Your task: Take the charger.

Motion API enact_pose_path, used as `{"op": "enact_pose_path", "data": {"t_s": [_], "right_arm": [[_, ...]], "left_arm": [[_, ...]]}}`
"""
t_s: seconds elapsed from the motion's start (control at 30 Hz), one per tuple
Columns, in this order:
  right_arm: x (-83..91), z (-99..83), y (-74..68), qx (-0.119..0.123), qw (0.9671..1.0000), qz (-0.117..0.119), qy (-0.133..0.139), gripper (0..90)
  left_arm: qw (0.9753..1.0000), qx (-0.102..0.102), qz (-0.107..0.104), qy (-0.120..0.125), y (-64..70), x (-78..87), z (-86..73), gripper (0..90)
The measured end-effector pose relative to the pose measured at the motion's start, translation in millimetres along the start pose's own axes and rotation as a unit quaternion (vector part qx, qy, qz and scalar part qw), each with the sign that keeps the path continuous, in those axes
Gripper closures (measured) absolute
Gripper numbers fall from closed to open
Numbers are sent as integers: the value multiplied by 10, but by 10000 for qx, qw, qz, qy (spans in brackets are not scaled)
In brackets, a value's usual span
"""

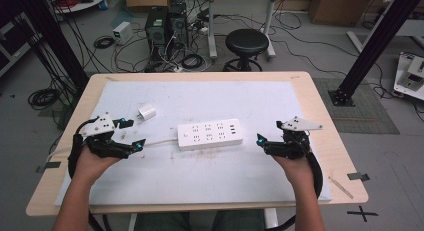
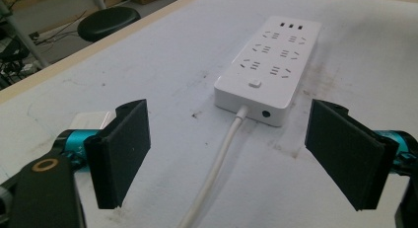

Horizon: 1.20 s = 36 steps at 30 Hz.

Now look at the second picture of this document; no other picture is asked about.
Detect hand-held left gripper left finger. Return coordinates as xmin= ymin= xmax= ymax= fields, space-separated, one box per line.
xmin=52 ymin=99 xmax=152 ymax=210

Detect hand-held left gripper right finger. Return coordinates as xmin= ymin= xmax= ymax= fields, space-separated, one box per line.
xmin=304 ymin=98 xmax=418 ymax=212

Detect white power strip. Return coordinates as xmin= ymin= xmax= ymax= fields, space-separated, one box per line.
xmin=213 ymin=15 xmax=322 ymax=127

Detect black round stool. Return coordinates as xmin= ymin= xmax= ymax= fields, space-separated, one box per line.
xmin=77 ymin=6 xmax=142 ymax=43

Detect grey metal stand leg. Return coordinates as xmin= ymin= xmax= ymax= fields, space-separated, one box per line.
xmin=0 ymin=0 xmax=50 ymax=69

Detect white power strip cable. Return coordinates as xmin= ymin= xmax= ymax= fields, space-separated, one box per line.
xmin=176 ymin=105 xmax=249 ymax=228

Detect black floor cables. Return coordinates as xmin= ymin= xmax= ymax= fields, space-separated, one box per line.
xmin=31 ymin=10 xmax=89 ymax=46

